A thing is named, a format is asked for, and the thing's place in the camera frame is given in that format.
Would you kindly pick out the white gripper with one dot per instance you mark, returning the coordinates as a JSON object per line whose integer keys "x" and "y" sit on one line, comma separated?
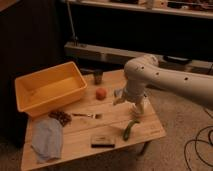
{"x": 133, "y": 95}

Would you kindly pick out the green pepper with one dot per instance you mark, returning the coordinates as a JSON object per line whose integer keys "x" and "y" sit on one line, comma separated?
{"x": 127, "y": 131}

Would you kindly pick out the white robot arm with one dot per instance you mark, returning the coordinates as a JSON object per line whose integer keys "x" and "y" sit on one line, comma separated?
{"x": 144, "y": 70}

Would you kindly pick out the dark metal cup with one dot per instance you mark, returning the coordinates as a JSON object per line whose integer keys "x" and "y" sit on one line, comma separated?
{"x": 98, "y": 74}

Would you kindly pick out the blue sponge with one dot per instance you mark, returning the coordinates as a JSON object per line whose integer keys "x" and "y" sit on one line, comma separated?
{"x": 118, "y": 92}

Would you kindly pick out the red-orange block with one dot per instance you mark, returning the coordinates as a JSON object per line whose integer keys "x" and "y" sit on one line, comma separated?
{"x": 101, "y": 93}

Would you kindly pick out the metal fork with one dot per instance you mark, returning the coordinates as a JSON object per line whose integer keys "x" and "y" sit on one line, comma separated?
{"x": 94, "y": 116}

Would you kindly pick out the wooden table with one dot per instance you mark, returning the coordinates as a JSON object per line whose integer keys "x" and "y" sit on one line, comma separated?
{"x": 77, "y": 135}

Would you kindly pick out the grey lower shelf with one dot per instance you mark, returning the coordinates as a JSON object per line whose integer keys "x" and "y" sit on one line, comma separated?
{"x": 120, "y": 57}

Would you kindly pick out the dark rectangular eraser block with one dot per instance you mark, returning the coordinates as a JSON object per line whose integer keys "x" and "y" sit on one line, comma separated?
{"x": 102, "y": 141}

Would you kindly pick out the brown grape bunch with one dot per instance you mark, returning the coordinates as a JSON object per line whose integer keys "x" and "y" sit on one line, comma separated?
{"x": 61, "y": 116}

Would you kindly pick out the yellow plastic bin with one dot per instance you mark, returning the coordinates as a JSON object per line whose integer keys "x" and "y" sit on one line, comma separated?
{"x": 49, "y": 89}

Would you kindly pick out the blue-grey cloth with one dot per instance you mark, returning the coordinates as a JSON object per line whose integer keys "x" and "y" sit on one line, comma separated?
{"x": 47, "y": 140}

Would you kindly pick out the upper shelf with items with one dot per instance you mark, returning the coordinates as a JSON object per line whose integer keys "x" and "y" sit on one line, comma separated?
{"x": 154, "y": 6}

